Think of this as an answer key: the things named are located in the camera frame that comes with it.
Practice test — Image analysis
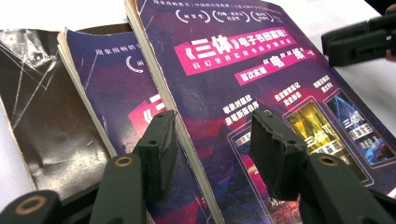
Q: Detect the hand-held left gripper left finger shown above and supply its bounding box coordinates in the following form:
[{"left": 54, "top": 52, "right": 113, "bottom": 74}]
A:
[{"left": 133, "top": 109, "right": 179, "bottom": 202}]

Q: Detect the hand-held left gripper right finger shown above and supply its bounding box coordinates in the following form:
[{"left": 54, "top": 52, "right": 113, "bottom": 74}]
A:
[{"left": 249, "top": 109, "right": 310, "bottom": 201}]

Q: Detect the purple cover book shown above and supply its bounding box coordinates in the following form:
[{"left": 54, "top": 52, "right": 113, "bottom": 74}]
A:
[
  {"left": 124, "top": 0, "right": 396, "bottom": 224},
  {"left": 56, "top": 27, "right": 219, "bottom": 224}
]

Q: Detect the black glossy cover book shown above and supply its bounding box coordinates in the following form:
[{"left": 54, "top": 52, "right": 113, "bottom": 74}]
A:
[{"left": 0, "top": 22, "right": 134, "bottom": 200}]

